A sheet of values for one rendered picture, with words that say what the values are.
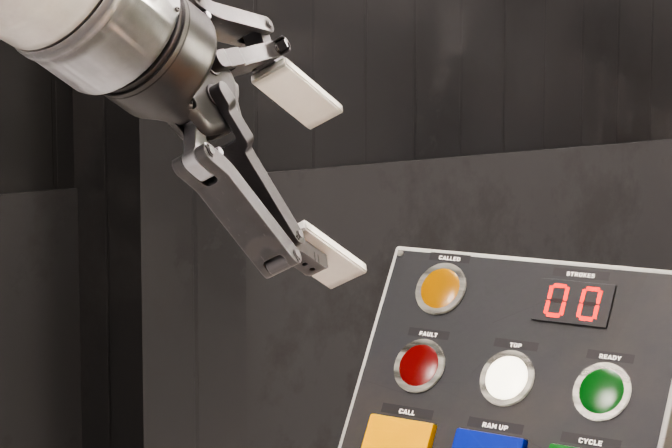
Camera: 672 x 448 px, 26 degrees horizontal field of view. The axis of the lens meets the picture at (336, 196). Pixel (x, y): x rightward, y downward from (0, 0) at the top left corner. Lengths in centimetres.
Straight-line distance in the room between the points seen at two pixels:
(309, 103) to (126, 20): 25
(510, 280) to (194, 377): 186
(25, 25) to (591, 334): 79
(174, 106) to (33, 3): 12
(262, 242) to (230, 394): 249
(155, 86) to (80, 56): 5
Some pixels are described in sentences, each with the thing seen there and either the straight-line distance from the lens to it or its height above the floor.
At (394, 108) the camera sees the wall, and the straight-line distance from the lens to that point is 401.
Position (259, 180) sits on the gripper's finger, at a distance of 89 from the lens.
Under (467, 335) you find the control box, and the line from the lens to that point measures 148.
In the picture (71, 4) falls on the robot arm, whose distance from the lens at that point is 79.
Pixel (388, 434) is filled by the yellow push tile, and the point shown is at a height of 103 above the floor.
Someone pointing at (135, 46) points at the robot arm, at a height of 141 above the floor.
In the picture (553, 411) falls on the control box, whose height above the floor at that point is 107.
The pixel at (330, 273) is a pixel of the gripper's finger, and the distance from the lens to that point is 95.
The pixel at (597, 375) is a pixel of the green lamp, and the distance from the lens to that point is 141.
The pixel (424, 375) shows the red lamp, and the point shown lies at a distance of 149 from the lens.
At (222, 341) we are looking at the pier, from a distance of 332.
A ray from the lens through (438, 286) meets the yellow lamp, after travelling 152.
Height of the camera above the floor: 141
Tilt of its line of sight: 6 degrees down
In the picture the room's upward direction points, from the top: straight up
